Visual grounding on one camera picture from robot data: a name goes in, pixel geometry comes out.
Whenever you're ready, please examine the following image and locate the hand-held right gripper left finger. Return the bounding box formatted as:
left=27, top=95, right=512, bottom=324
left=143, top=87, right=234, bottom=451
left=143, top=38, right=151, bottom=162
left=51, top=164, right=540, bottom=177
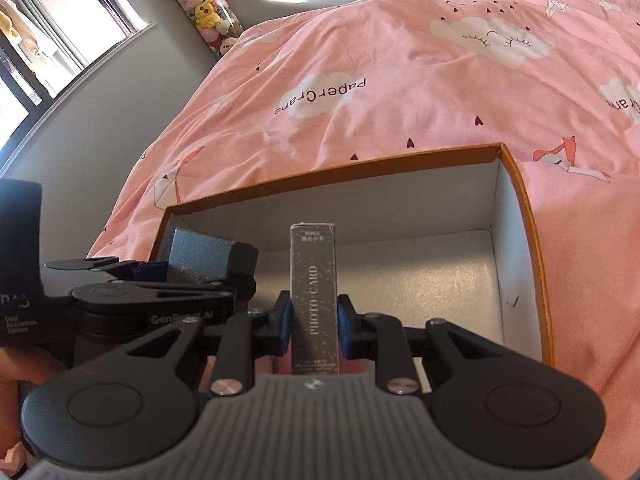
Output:
left=122, top=291, right=295, bottom=397

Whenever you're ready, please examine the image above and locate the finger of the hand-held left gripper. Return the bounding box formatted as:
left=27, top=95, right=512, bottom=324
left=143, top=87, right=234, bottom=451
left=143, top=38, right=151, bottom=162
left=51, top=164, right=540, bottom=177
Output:
left=127, top=280, right=237, bottom=311
left=97, top=256, right=170, bottom=285

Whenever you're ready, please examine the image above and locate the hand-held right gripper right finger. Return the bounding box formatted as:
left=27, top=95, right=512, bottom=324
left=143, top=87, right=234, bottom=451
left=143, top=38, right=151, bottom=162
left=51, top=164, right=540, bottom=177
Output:
left=336, top=292, right=503, bottom=395

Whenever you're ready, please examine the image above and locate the speckled grey card box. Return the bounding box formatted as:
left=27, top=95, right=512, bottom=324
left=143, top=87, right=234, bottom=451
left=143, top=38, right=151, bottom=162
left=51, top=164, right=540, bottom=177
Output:
left=289, top=221, right=342, bottom=377

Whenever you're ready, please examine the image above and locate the dark blue-grey box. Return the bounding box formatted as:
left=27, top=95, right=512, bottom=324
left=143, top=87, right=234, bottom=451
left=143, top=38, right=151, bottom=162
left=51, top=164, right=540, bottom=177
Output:
left=167, top=228, right=259, bottom=291

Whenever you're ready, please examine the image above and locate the orange cardboard box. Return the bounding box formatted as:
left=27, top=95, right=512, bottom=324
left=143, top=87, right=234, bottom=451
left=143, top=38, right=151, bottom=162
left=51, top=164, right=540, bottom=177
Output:
left=150, top=143, right=556, bottom=396

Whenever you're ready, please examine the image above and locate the person's left hand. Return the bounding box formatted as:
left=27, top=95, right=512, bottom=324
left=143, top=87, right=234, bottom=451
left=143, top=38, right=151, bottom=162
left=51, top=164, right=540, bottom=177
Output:
left=0, top=346, right=71, bottom=398

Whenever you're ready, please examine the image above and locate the window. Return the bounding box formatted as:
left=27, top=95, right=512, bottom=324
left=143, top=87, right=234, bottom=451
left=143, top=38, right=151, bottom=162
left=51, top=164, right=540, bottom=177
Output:
left=0, top=0, right=157, bottom=153

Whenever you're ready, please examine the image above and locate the pink cloud-print blanket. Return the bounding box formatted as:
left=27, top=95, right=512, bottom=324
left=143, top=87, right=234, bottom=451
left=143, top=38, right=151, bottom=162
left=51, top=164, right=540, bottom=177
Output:
left=87, top=0, right=640, bottom=480

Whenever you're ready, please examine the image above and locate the clear tube of plush toys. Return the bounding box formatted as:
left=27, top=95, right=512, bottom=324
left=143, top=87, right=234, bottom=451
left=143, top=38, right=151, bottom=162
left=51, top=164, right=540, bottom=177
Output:
left=145, top=0, right=246, bottom=58

